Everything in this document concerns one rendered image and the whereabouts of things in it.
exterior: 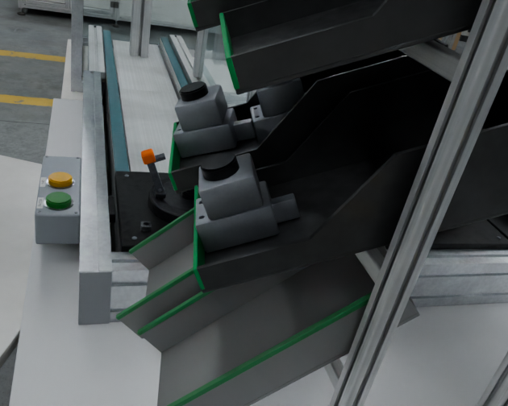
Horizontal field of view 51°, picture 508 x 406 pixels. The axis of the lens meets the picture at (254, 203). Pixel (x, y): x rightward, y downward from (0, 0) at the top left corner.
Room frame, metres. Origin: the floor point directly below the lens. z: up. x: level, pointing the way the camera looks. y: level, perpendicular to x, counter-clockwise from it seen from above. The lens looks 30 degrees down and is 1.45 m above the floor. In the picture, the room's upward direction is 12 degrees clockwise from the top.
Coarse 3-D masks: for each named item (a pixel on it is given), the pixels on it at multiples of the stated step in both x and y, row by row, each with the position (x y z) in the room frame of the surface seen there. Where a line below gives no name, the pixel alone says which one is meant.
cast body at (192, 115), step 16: (192, 96) 0.52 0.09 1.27; (208, 96) 0.53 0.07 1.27; (224, 96) 0.56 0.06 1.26; (176, 112) 0.52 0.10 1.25; (192, 112) 0.52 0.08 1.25; (208, 112) 0.52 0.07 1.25; (224, 112) 0.54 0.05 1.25; (192, 128) 0.52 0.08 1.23; (208, 128) 0.52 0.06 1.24; (224, 128) 0.52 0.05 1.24; (240, 128) 0.54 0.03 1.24; (192, 144) 0.52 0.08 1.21; (208, 144) 0.52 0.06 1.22; (224, 144) 0.52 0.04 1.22
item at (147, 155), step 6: (144, 150) 0.77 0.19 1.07; (150, 150) 0.77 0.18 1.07; (144, 156) 0.75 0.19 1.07; (150, 156) 0.76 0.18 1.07; (156, 156) 0.77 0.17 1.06; (162, 156) 0.77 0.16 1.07; (144, 162) 0.76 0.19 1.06; (150, 162) 0.76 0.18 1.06; (150, 168) 0.76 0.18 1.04; (156, 174) 0.77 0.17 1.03; (156, 180) 0.77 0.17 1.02; (156, 186) 0.77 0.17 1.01; (162, 186) 0.77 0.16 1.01
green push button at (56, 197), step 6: (54, 192) 0.74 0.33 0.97; (60, 192) 0.75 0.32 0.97; (48, 198) 0.72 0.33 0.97; (54, 198) 0.72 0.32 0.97; (60, 198) 0.73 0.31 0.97; (66, 198) 0.73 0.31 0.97; (48, 204) 0.71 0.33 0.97; (54, 204) 0.71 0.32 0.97; (60, 204) 0.72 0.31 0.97; (66, 204) 0.72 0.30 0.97
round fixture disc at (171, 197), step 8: (168, 184) 0.82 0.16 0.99; (152, 192) 0.78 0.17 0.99; (168, 192) 0.79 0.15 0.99; (152, 200) 0.75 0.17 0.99; (160, 200) 0.76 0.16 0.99; (168, 200) 0.76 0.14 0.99; (176, 200) 0.77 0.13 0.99; (184, 200) 0.78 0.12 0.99; (192, 200) 0.78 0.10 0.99; (152, 208) 0.75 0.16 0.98; (160, 208) 0.74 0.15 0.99; (168, 208) 0.74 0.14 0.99; (176, 208) 0.75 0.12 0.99; (184, 208) 0.75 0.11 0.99; (192, 208) 0.75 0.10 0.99; (160, 216) 0.73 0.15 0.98; (168, 216) 0.73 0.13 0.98; (176, 216) 0.72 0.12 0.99
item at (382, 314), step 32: (480, 32) 0.32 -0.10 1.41; (480, 64) 0.31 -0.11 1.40; (448, 96) 0.32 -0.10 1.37; (480, 96) 0.32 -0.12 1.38; (448, 128) 0.31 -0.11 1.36; (480, 128) 0.31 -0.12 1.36; (448, 160) 0.31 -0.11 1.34; (416, 192) 0.32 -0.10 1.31; (448, 192) 0.31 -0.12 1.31; (416, 224) 0.31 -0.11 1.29; (416, 256) 0.32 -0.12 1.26; (384, 288) 0.31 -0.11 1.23; (384, 320) 0.31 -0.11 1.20; (352, 352) 0.32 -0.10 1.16; (384, 352) 0.31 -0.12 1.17; (352, 384) 0.31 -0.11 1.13
